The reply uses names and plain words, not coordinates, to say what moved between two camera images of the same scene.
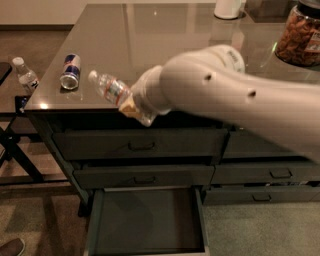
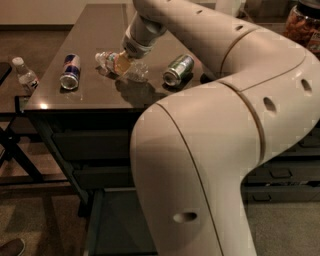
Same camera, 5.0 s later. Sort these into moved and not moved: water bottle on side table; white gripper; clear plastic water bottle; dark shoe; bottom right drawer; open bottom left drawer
Moved: clear plastic water bottle; white gripper
Not moved: dark shoe; open bottom left drawer; bottom right drawer; water bottle on side table
